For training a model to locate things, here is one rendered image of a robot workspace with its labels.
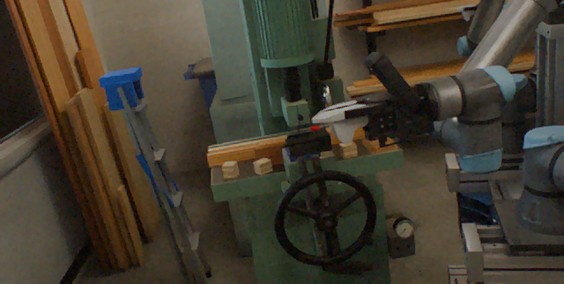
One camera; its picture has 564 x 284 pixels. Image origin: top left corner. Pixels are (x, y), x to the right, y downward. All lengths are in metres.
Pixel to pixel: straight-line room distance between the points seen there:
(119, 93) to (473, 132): 1.62
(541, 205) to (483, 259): 0.19
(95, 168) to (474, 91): 2.22
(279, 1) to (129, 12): 2.61
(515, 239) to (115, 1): 3.36
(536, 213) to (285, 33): 0.82
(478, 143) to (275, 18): 0.75
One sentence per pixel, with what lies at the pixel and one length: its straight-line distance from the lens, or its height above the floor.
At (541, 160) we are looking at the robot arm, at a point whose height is 1.00.
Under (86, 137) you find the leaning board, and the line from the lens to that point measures 2.75.
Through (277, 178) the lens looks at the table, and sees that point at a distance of 1.49.
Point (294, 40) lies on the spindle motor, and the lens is 1.47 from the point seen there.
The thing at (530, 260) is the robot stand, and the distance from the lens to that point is 1.32.
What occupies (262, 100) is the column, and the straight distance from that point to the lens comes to 1.76.
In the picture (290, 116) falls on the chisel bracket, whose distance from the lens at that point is 1.55.
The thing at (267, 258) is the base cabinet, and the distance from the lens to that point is 1.61.
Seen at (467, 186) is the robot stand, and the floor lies 0.70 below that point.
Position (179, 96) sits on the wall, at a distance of 4.00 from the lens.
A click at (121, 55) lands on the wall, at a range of 4.03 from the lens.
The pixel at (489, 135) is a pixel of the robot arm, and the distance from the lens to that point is 0.94.
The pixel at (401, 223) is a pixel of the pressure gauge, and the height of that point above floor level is 0.68.
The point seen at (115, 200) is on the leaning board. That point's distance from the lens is 2.86.
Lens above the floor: 1.47
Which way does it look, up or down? 18 degrees down
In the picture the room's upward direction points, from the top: 9 degrees counter-clockwise
